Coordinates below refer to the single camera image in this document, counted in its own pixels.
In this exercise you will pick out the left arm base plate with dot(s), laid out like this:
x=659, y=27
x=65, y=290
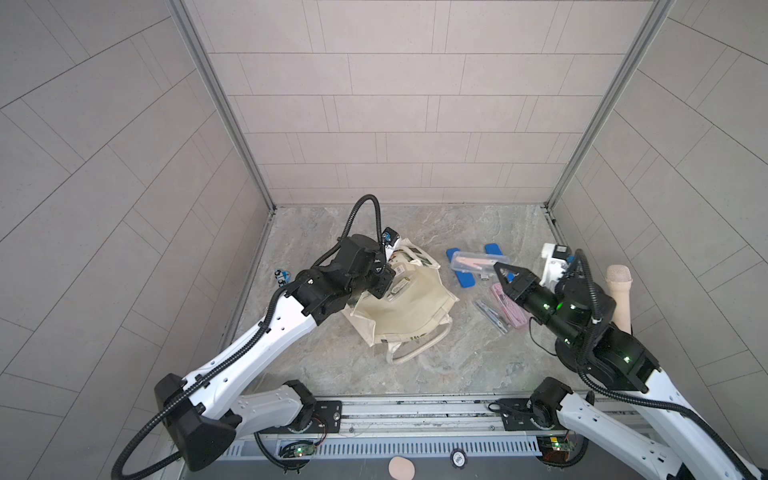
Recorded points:
x=325, y=418

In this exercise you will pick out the blue plastic case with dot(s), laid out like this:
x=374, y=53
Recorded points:
x=465, y=279
x=494, y=249

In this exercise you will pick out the clear slim pen case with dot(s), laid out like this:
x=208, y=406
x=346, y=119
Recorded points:
x=492, y=315

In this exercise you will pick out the aluminium rail frame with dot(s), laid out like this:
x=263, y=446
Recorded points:
x=418, y=427

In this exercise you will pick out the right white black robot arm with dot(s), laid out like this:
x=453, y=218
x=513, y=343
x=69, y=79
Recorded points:
x=621, y=368

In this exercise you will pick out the right green circuit board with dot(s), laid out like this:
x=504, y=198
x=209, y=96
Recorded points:
x=555, y=449

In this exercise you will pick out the left green circuit board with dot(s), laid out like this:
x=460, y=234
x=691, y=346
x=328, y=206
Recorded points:
x=299, y=449

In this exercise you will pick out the small blue white toy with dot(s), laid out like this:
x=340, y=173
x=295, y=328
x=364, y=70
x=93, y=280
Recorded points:
x=282, y=277

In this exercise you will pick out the round beige disc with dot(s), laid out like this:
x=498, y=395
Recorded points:
x=401, y=468

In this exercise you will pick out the clear case with pink compass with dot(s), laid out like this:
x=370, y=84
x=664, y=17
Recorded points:
x=476, y=263

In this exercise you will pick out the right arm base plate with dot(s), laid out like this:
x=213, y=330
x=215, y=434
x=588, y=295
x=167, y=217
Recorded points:
x=526, y=412

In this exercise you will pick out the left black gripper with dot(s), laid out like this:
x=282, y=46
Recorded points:
x=383, y=276

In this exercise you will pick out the round black white button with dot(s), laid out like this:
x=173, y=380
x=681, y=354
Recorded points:
x=458, y=458

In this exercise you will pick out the pink plastic case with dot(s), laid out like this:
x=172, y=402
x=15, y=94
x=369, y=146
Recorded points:
x=514, y=315

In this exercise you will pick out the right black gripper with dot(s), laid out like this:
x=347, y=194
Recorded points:
x=519, y=286

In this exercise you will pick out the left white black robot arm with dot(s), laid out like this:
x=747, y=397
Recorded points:
x=205, y=411

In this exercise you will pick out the cream canvas tote bag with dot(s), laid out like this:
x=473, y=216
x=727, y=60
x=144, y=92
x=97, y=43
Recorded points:
x=415, y=321

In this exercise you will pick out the green circuit board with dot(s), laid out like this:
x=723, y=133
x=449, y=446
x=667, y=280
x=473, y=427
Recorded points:
x=555, y=449
x=299, y=449

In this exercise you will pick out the beige microphone on stand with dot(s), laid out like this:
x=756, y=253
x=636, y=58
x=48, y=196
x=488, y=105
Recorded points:
x=619, y=282

